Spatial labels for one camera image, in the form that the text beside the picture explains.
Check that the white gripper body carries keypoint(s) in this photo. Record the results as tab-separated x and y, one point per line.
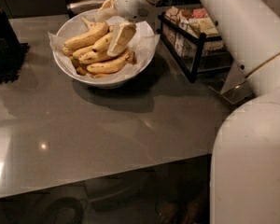
134	4

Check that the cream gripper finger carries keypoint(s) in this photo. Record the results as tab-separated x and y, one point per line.
106	11
122	34

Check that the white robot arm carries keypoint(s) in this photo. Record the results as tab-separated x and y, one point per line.
245	169

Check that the white paper bowl liner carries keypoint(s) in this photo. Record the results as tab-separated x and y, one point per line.
145	48

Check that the white ceramic bowl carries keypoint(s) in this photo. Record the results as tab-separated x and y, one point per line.
68	28

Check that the middle long yellow banana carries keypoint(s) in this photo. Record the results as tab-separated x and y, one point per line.
94	57

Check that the left short yellow banana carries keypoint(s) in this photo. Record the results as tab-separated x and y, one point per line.
80	52

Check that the silver metal cylinder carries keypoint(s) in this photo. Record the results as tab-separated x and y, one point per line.
77	7

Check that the pink snack packet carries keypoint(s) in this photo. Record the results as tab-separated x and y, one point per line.
200	13

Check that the cream snack packet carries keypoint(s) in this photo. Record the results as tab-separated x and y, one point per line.
207	27

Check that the black appliance on mat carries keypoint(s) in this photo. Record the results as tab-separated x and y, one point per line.
10	47

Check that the clear acrylic sign holder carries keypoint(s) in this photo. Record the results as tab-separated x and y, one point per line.
233	87

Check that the black wire snack rack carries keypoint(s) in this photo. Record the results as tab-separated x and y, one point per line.
194	54

